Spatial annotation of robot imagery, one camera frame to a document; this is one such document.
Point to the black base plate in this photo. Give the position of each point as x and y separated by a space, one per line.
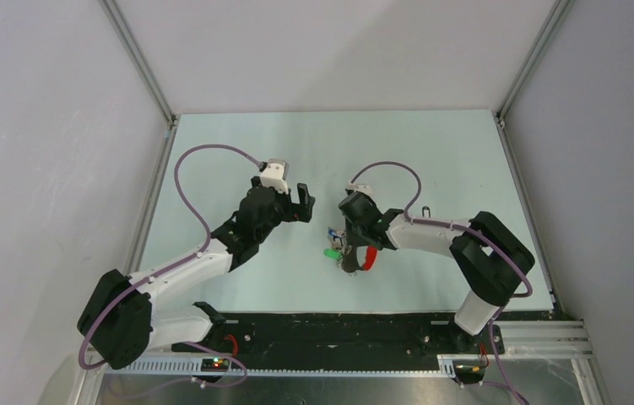
341 341

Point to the right aluminium frame post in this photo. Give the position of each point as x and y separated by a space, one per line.
546 34

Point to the controller board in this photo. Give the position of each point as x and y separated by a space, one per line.
215 365
469 374

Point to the aluminium frame post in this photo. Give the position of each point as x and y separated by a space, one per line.
125 35
546 34

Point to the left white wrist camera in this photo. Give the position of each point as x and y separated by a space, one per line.
274 175

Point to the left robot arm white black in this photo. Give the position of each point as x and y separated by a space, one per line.
127 315

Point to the red keyring with keys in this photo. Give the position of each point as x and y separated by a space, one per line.
339 238

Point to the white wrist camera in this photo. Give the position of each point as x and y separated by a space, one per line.
360 187
274 175

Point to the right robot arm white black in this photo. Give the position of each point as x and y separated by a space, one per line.
493 261

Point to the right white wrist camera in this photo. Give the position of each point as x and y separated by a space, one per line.
360 187

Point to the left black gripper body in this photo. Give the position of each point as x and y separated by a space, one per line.
280 200

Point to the right controller board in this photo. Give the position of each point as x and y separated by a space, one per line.
469 374

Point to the slotted cable duct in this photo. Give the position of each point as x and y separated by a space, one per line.
199 366

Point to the left controller board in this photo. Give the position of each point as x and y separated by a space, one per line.
215 365

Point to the left aluminium frame post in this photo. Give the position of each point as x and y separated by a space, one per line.
125 35

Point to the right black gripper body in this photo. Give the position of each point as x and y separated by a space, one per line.
354 234

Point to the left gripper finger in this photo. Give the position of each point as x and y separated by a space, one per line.
297 212
304 195

